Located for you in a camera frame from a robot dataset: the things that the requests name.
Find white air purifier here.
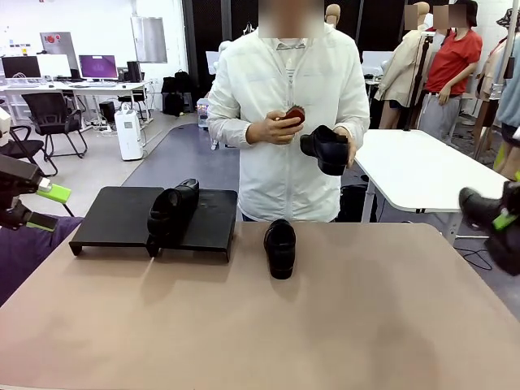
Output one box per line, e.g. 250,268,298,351
114,103,145,162

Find black leather strap shoe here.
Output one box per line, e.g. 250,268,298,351
145,178,201,251
458,186,520,277
299,124,350,176
262,219,297,280

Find white-sleeved right forearm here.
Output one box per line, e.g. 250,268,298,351
206,115,255,148

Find red shoe brush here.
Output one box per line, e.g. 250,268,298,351
277,104,306,130

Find person in red shirt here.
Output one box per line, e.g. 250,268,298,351
418,0,484,143

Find black metal shoe stand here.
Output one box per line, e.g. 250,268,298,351
154,186,240,261
68,186,166,258

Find white screen monitor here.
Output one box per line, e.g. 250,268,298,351
37,54,72,78

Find person's left hand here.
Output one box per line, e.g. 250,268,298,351
332,125,358,171

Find person in white jacket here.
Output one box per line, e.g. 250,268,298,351
206,0,371,223

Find black mesh office chair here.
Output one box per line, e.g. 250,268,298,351
7,123,59,180
20,92,89,159

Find beige hanging garment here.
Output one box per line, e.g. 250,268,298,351
475,38,507,102

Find purple screen monitor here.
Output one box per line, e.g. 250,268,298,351
78,54,119,80

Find white work table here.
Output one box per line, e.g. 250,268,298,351
353,128,514,245

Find black screen monitor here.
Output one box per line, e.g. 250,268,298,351
2,55,42,80

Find black bags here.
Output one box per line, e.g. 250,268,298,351
161,69,195,117

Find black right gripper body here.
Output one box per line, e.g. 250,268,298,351
502,180,520,216

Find mannequin in beige coat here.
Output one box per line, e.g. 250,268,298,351
373,2,431,131

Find black hat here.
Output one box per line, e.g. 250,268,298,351
496,6,520,28

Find long white desk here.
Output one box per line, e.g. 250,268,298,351
0,80,152,125

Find black bin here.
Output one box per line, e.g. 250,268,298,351
337,184,379,223

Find computer case with coloured lights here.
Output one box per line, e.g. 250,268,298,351
197,98,211,129

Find grey board with red logo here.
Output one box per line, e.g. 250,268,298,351
39,31,80,70

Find silver wall panel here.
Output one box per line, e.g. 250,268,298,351
130,15,168,64

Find person's right hand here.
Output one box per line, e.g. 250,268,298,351
245,111,305,146

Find white-sleeved left forearm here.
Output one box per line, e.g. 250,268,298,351
344,108,371,141

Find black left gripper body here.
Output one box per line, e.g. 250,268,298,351
0,154,44,228

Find bare mannequin head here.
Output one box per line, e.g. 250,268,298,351
324,3,342,29

